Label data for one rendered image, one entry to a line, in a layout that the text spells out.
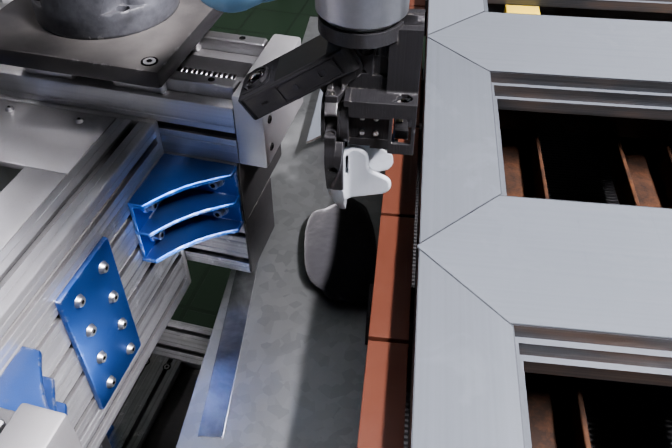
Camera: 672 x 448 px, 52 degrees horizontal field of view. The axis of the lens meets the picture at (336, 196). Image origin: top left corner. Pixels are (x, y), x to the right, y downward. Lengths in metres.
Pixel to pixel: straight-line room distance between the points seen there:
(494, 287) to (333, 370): 0.25
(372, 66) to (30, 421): 0.36
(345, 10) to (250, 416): 0.48
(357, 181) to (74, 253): 0.27
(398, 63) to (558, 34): 0.58
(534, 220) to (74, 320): 0.48
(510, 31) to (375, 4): 0.60
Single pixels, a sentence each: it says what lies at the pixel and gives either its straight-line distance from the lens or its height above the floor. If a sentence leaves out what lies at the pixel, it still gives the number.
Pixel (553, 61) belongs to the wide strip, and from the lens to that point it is 1.05.
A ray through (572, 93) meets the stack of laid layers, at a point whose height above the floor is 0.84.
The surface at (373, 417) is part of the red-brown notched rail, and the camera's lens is 0.64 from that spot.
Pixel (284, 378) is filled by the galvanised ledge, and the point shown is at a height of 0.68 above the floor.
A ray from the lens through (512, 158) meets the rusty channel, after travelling 1.16.
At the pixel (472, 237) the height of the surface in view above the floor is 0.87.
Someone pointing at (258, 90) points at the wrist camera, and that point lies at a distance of 0.60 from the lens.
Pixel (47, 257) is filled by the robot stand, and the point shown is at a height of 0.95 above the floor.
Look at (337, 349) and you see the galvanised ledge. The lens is 0.86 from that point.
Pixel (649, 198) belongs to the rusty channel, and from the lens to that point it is 1.15.
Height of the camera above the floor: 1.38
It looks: 42 degrees down
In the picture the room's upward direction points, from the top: straight up
